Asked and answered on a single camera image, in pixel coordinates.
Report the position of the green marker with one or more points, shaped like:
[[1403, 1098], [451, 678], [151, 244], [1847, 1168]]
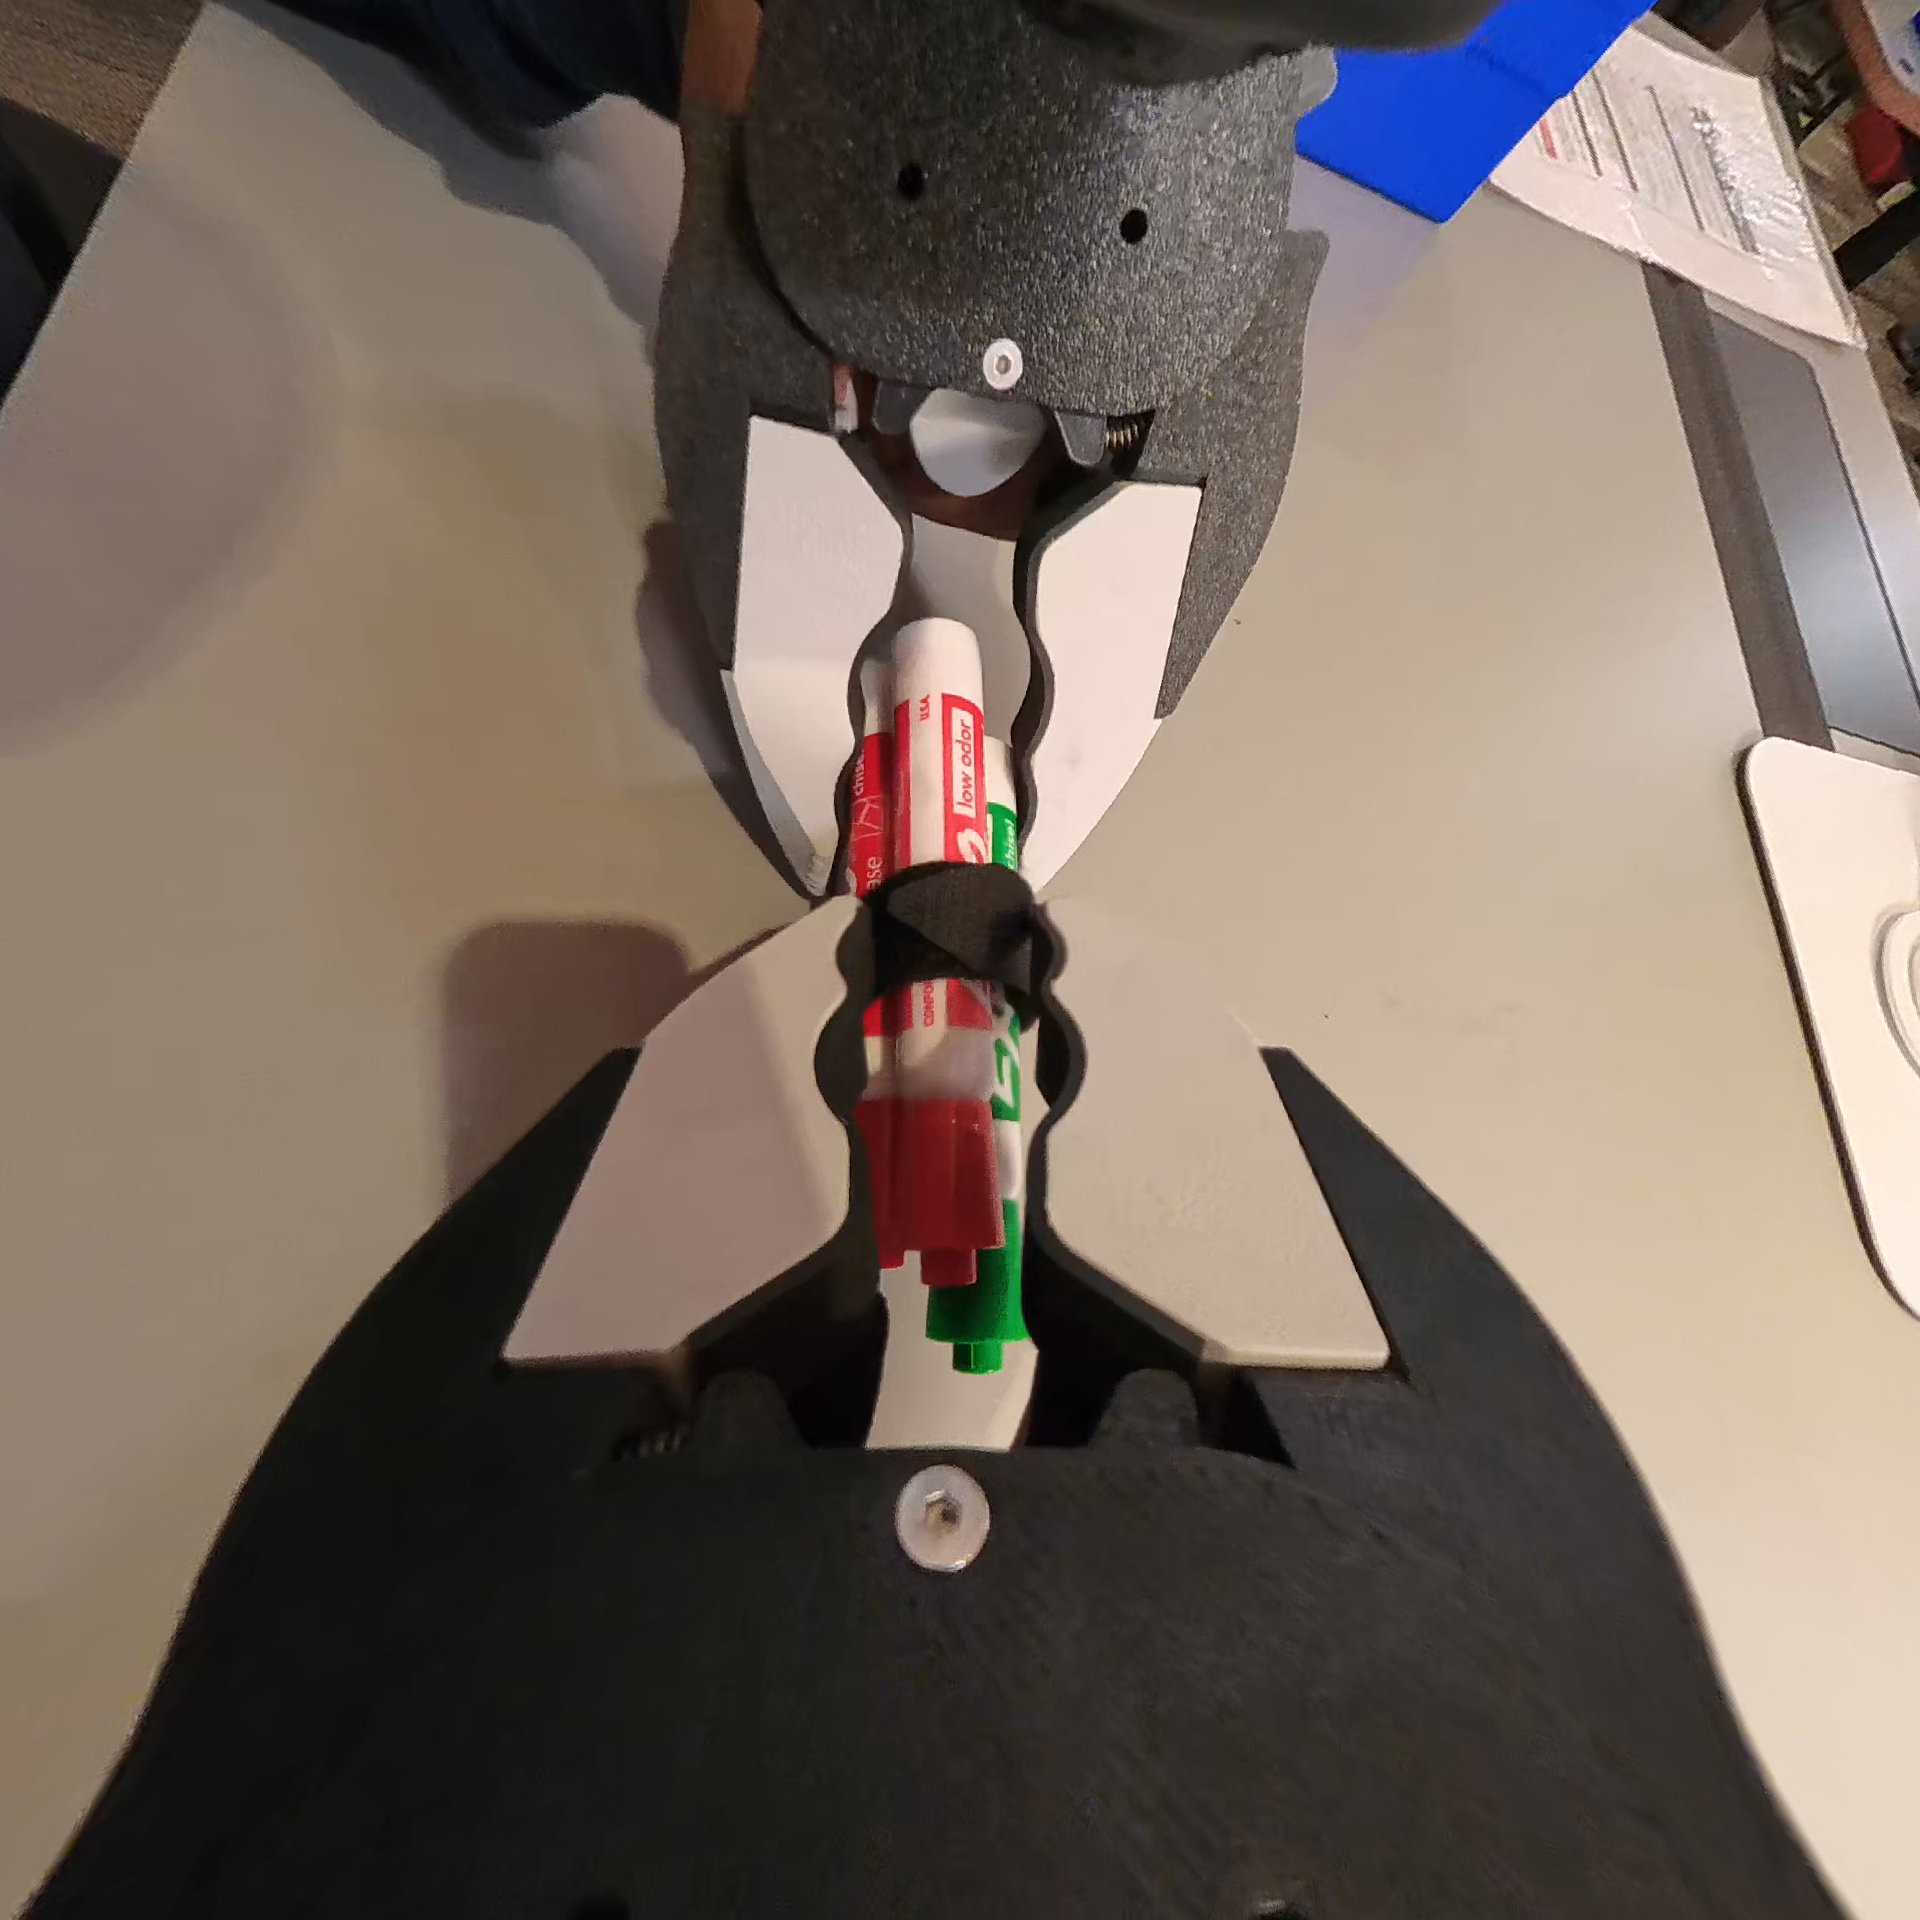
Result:
[[981, 1308]]

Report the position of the red marker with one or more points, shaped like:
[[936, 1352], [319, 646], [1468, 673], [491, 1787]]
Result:
[[939, 783], [894, 1158]]

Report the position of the person's left forearm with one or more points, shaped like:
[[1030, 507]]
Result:
[[481, 47]]

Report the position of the printed paper sheet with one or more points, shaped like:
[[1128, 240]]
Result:
[[1678, 165]]

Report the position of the person's left hand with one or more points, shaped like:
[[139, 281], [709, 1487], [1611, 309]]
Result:
[[721, 47]]

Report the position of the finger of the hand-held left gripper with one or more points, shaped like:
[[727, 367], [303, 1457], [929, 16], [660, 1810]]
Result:
[[794, 602], [1124, 632]]

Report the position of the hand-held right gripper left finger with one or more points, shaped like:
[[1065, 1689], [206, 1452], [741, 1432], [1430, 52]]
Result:
[[678, 1200]]

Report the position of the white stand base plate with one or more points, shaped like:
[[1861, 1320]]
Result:
[[1835, 962]]

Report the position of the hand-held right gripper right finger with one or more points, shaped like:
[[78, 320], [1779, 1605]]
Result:
[[1215, 1200]]

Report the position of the large blue plastic bin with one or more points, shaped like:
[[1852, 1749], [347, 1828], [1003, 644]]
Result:
[[1471, 106]]

